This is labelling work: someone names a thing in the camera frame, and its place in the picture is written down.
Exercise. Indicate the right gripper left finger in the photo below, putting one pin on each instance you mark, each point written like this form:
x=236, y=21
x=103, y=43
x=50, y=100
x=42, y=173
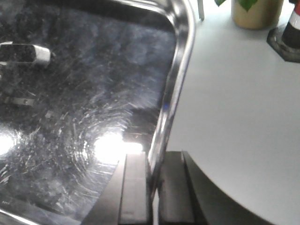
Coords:
x=126, y=198

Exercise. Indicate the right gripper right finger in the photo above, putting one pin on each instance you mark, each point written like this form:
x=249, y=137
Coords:
x=188, y=197

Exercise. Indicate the silver metal tray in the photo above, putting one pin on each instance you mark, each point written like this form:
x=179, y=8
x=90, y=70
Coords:
x=83, y=83

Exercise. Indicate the red white traffic cone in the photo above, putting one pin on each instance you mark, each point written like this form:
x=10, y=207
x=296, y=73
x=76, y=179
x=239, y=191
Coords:
x=285, y=40

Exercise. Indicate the gold plant pot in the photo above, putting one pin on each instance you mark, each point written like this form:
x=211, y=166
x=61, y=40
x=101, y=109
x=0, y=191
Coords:
x=261, y=15

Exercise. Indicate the green plant leaves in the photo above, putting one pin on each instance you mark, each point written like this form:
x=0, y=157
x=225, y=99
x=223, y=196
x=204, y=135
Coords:
x=245, y=4

